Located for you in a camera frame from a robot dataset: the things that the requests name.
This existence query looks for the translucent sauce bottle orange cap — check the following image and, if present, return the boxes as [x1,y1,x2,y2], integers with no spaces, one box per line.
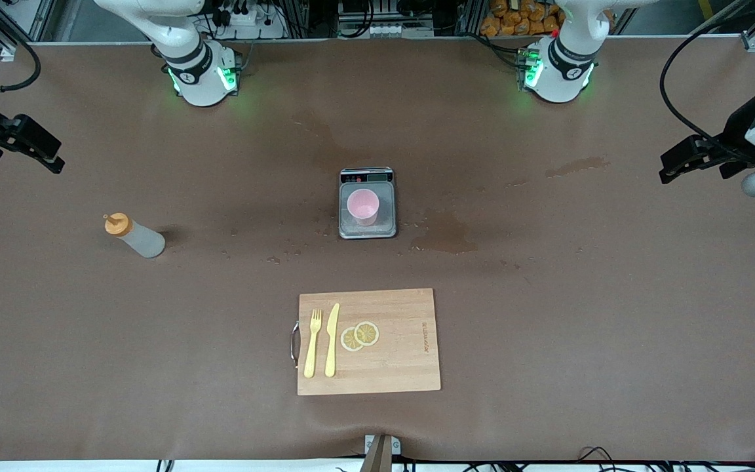
[104,212,166,259]

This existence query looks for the pink plastic cup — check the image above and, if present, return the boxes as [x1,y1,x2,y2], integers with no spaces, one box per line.
[347,188,379,227]

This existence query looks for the orange snack packages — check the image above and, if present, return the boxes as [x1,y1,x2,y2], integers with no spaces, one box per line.
[480,0,562,37]

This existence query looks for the white power strip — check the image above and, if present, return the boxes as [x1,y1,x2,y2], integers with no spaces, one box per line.
[210,0,286,40]

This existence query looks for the white terminal block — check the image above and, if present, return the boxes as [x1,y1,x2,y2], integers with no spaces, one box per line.
[338,20,434,39]

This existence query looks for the silver digital kitchen scale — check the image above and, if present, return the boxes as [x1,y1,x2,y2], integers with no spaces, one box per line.
[338,167,398,240]

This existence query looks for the yellow plastic fork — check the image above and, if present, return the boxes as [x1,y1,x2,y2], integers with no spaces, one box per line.
[303,309,322,379]

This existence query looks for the yellow plastic knife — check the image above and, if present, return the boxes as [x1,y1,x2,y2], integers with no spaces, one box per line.
[324,303,340,378]

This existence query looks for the wooden cutting board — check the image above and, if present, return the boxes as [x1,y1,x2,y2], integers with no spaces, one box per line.
[290,288,442,397]

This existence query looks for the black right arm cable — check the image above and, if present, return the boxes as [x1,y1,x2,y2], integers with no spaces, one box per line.
[0,36,42,92]

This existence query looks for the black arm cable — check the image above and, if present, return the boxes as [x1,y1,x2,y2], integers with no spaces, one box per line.
[659,36,755,158]
[0,36,42,92]

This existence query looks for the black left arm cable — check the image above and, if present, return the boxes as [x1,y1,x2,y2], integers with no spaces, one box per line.
[659,36,755,158]

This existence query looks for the black floor cable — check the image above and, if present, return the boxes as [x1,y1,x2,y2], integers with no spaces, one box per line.
[577,447,621,472]

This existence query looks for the grey bracket with wooden post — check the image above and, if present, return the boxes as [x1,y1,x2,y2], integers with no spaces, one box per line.
[364,434,401,472]

